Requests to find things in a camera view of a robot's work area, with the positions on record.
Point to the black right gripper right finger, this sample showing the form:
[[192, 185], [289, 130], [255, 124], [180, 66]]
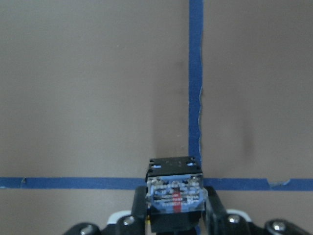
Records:
[[214, 214]]

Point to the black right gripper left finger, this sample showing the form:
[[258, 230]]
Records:
[[139, 211]]

